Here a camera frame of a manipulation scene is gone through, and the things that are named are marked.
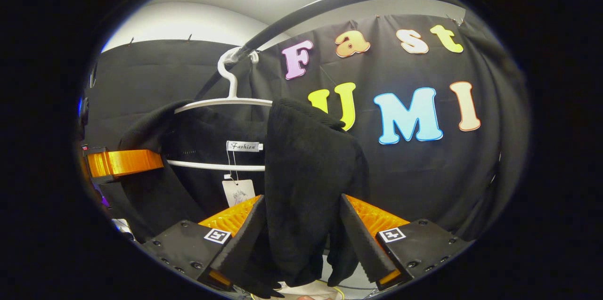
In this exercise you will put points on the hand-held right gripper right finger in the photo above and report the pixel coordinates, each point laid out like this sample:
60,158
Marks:
360,239

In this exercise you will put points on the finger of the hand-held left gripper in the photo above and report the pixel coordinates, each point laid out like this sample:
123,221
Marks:
127,162

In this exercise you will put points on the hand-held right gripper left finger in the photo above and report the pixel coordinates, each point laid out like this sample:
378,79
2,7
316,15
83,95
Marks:
242,243

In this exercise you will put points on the beige laundry hamper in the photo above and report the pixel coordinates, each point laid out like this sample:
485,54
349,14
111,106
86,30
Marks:
311,290

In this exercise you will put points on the black jacket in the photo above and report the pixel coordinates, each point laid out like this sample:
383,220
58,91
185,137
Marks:
306,173

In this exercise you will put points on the white clothes hanger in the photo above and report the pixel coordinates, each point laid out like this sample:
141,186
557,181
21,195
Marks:
232,88

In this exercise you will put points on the black clothes rack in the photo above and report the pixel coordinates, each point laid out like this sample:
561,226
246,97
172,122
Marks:
330,3

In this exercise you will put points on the black backdrop cloth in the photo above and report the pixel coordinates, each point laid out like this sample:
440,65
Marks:
424,173

